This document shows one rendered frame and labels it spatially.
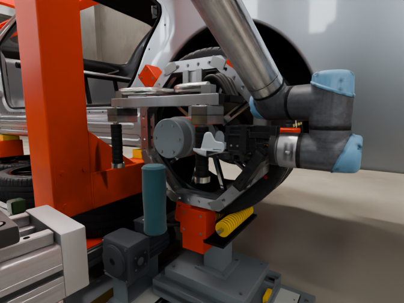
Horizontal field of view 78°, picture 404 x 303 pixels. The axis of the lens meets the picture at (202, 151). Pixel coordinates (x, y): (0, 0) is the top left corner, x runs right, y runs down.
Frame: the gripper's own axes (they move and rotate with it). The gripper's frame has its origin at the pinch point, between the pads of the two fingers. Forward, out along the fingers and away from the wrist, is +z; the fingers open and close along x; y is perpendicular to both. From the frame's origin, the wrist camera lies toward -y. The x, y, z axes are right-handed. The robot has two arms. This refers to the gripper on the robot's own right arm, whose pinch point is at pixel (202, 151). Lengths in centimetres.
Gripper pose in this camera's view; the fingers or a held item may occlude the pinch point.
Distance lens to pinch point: 65.6
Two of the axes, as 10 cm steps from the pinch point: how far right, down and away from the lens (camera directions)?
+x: -5.4, 1.2, -8.3
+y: 0.0, -9.9, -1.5
